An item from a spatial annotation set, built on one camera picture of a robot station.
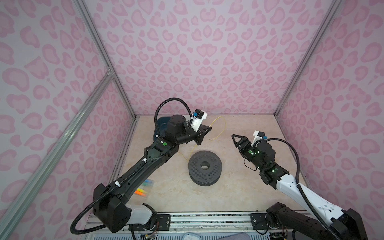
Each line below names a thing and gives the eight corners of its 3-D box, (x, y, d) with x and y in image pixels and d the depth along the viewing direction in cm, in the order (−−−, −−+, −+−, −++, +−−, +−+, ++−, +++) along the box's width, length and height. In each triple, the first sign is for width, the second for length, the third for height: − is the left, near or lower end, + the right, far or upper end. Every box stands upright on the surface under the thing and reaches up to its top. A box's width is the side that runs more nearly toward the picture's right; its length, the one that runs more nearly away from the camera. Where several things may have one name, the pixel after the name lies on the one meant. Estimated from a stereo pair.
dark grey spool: (188, 186, 87) (187, 182, 82) (189, 156, 100) (189, 150, 94) (222, 186, 87) (223, 181, 82) (219, 156, 99) (220, 150, 94)
